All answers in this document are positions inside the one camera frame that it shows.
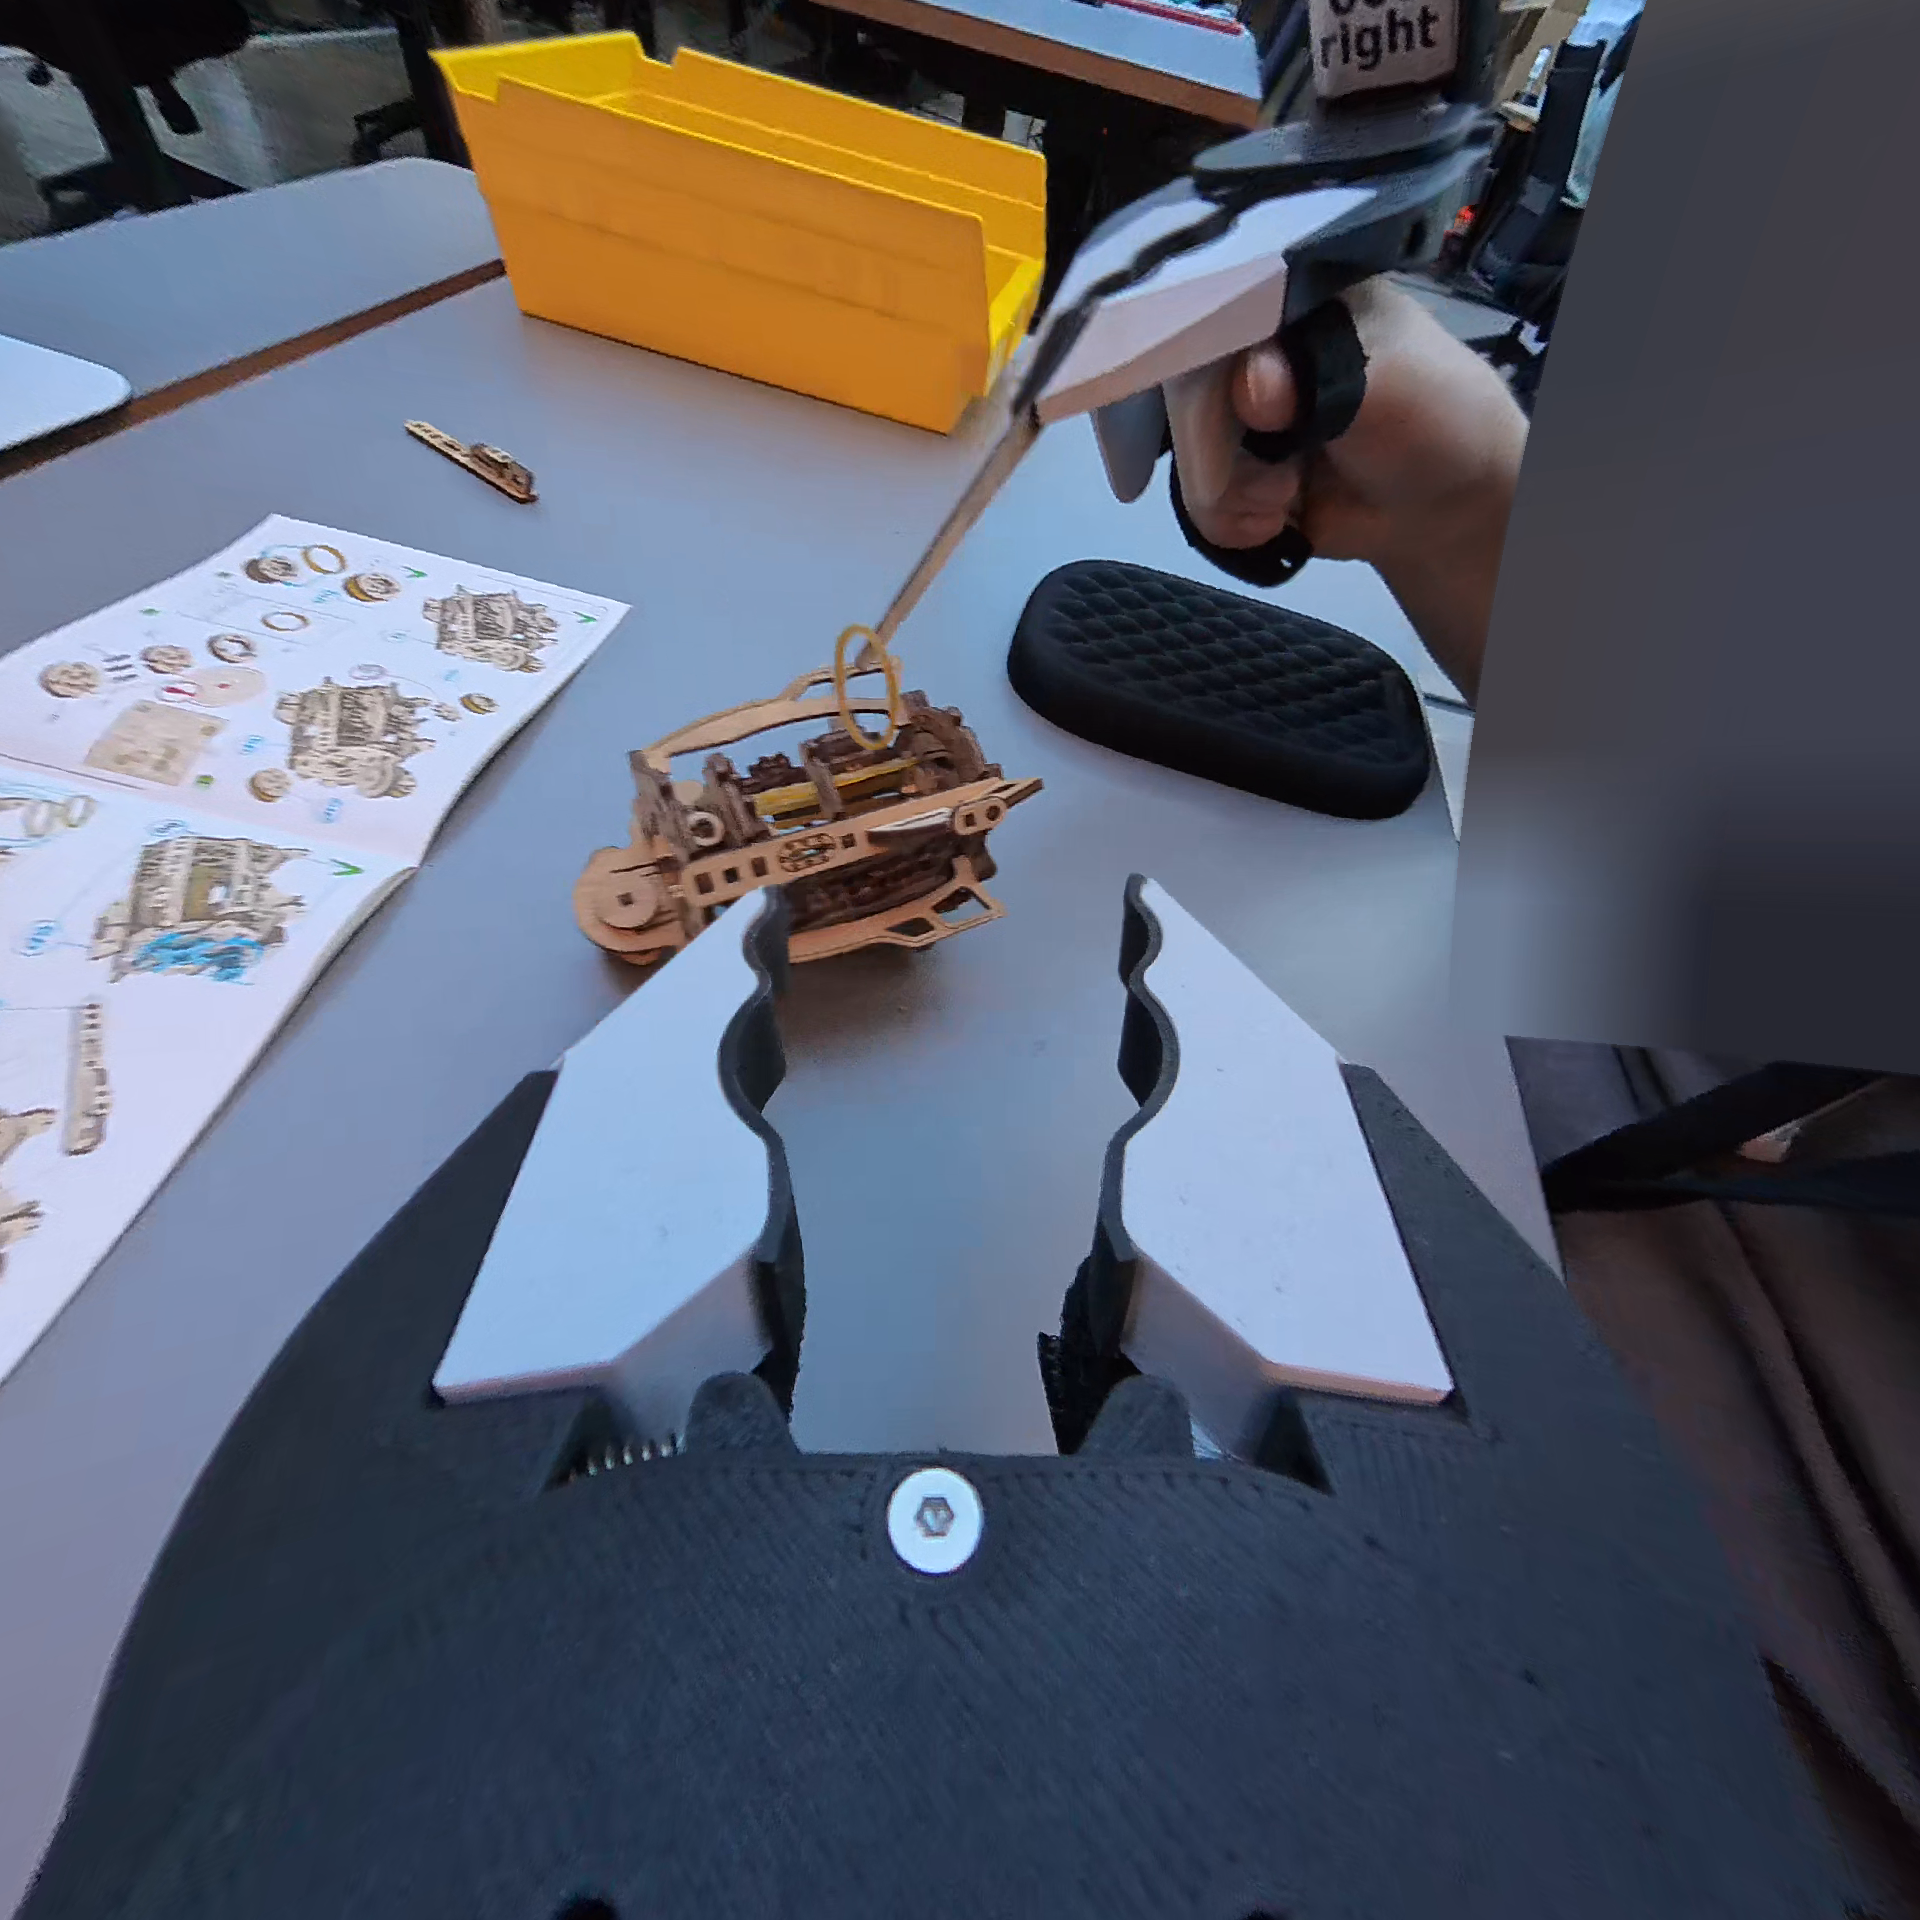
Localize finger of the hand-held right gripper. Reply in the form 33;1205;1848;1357
1047;188;1376;326
1017;252;1299;424

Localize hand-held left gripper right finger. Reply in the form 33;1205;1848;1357
1094;873;1459;1460

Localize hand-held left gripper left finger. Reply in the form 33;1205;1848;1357
432;885;805;1443

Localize thin wooden stick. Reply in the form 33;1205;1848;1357
872;404;1045;648

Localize wooden mechanical model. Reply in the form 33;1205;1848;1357
574;667;1045;968

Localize yellow rubber band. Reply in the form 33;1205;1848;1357
833;624;902;750

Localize small wooden model part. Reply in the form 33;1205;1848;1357
401;416;540;505

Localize person's right hand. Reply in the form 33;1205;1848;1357
1161;276;1532;695

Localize background table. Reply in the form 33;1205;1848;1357
809;0;1268;128

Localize black honeycomb pad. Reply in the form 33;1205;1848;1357
1006;557;1435;824

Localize illustrated instruction booklet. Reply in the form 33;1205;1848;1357
0;512;632;1389

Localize yellow plastic bin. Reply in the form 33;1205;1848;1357
432;30;1048;437

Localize person's trousers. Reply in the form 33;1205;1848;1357
1507;1036;1920;1920

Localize white stand base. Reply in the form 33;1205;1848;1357
0;334;134;455

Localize black office chair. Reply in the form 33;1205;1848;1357
0;0;255;227

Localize black strap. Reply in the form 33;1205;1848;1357
1543;1063;1920;1220

